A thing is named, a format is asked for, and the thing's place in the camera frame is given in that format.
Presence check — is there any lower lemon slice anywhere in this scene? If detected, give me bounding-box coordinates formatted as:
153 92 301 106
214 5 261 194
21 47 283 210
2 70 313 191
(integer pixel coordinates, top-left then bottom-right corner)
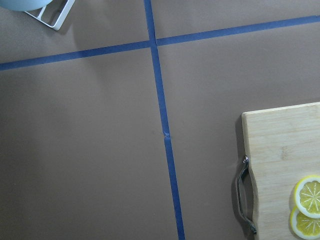
289 207 320 240

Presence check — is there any bamboo cutting board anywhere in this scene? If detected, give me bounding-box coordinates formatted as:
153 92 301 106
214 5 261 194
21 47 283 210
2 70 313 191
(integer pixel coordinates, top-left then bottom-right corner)
241 102 320 240

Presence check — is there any white wire rack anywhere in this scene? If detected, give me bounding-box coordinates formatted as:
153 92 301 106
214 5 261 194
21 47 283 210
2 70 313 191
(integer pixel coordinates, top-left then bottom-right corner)
25 0 75 31

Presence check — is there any metal cutting board handle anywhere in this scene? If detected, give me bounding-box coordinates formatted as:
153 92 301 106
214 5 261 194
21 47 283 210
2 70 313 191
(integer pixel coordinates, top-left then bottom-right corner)
236 154 257 236

